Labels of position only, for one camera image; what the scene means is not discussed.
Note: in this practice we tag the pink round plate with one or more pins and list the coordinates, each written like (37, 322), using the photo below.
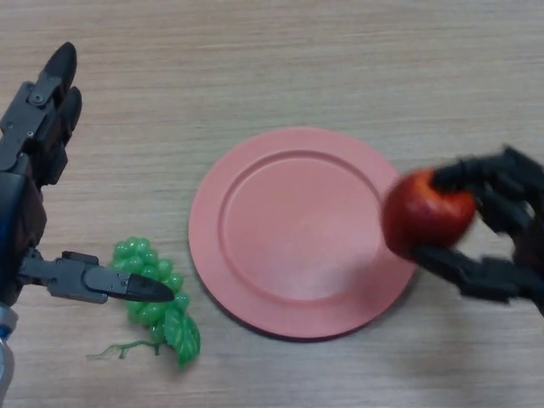
(297, 238)

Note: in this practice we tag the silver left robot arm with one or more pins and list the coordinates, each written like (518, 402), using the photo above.
(5, 357)

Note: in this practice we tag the red apple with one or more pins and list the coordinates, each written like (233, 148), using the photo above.
(425, 217)

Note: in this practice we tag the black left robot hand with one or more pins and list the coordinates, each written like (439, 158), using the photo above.
(25, 140)

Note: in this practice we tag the green plastic grape bunch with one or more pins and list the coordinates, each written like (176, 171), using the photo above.
(183, 336)

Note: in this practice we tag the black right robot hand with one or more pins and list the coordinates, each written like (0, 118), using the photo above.
(518, 200)

